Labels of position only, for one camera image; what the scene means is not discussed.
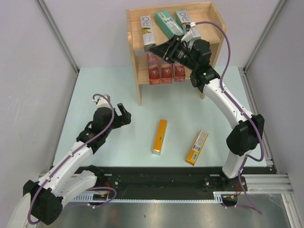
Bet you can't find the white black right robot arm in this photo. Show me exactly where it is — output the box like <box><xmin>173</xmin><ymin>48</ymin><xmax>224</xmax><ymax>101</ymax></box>
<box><xmin>149</xmin><ymin>36</ymin><xmax>265</xmax><ymax>190</ymax></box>

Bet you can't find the wooden two-tier shelf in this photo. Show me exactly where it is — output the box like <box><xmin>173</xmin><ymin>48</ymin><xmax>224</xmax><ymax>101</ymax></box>
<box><xmin>125</xmin><ymin>1</ymin><xmax>227</xmax><ymax>106</ymax></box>

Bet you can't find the plain yellow toothpaste box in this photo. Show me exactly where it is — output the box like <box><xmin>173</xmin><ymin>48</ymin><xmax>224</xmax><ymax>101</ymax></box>
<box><xmin>152</xmin><ymin>119</ymin><xmax>167</xmax><ymax>155</ymax></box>

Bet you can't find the yellow toothpaste box with barcode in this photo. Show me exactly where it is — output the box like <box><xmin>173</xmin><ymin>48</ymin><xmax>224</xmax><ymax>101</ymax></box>
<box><xmin>185</xmin><ymin>130</ymin><xmax>209</xmax><ymax>166</ymax></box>

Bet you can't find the white slotted cable duct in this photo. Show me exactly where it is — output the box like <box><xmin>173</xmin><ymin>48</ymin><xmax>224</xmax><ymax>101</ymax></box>
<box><xmin>71</xmin><ymin>191</ymin><xmax>223</xmax><ymax>204</ymax></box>

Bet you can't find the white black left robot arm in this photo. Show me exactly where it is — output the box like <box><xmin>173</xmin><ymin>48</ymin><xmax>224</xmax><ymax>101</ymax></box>
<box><xmin>23</xmin><ymin>99</ymin><xmax>132</xmax><ymax>225</ymax></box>

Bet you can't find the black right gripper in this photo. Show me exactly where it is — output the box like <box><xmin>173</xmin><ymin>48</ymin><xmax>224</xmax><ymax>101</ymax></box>
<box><xmin>149</xmin><ymin>34</ymin><xmax>198</xmax><ymax>71</ymax></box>

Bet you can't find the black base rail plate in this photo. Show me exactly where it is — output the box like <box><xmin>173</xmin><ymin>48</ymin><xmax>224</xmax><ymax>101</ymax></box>
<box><xmin>95</xmin><ymin>167</ymin><xmax>247</xmax><ymax>201</ymax></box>

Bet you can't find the silver teal toothpaste box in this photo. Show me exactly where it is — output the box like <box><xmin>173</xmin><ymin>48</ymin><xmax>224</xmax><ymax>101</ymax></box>
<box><xmin>175</xmin><ymin>10</ymin><xmax>202</xmax><ymax>47</ymax></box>

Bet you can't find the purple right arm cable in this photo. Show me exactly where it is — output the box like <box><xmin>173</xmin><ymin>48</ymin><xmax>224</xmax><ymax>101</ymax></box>
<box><xmin>194</xmin><ymin>20</ymin><xmax>266</xmax><ymax>162</ymax></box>

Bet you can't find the teal toothpaste box with barcode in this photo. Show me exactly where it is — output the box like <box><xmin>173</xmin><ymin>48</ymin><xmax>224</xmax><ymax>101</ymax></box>
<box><xmin>155</xmin><ymin>11</ymin><xmax>185</xmax><ymax>39</ymax></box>

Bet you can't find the red 3D toothpaste box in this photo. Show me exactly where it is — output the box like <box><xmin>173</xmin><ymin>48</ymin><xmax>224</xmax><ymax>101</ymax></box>
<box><xmin>161</xmin><ymin>60</ymin><xmax>173</xmax><ymax>84</ymax></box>
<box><xmin>146</xmin><ymin>52</ymin><xmax>161</xmax><ymax>85</ymax></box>
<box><xmin>173</xmin><ymin>63</ymin><xmax>186</xmax><ymax>82</ymax></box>

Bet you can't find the silver yellow toothpaste box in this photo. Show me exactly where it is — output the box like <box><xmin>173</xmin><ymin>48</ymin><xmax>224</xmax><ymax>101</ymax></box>
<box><xmin>140</xmin><ymin>15</ymin><xmax>156</xmax><ymax>52</ymax></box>

